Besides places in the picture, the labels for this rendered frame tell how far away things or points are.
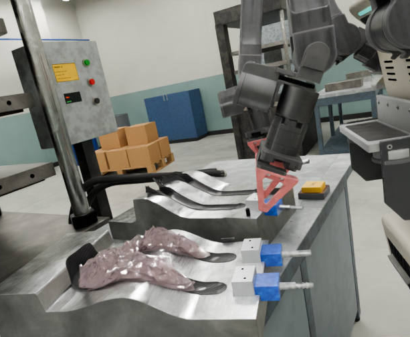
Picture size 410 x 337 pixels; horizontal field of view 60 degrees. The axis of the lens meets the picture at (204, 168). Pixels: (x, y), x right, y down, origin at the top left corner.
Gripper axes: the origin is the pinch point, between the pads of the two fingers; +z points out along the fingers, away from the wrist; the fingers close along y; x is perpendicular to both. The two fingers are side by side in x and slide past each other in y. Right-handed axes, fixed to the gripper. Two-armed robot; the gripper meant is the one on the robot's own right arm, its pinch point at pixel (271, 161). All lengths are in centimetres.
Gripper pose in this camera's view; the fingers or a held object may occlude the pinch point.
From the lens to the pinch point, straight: 97.4
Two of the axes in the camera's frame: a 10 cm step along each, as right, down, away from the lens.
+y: -5.3, 1.7, -8.3
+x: 8.1, -1.8, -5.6
